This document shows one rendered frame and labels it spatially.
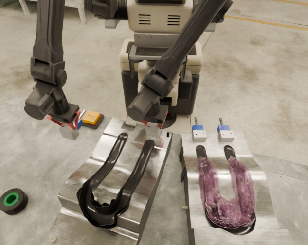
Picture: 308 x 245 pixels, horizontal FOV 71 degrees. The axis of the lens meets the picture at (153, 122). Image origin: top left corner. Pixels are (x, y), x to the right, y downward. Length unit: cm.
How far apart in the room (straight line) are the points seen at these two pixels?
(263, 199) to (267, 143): 139
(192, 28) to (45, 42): 37
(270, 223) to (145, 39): 84
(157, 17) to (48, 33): 52
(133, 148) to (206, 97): 168
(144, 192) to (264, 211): 37
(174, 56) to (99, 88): 198
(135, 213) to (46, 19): 55
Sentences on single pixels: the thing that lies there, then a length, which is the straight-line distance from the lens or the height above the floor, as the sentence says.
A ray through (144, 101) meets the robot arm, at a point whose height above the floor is 113.
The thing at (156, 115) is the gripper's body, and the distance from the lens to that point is 74.
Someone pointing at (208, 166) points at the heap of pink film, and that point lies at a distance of 77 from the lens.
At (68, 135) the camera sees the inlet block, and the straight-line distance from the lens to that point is 85.
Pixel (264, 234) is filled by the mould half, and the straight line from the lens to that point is 73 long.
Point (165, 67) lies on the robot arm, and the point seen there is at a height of 122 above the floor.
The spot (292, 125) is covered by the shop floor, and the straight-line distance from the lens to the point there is 243.
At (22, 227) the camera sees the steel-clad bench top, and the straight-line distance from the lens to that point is 89.
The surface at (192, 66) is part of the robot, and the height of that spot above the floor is 76.
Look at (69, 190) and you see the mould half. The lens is 72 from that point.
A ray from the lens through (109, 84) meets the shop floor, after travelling 254.
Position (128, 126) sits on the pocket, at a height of 87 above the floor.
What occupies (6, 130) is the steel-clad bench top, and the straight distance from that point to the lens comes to 118.
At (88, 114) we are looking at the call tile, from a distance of 103.
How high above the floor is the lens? 155
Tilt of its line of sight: 48 degrees down
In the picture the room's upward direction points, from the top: straight up
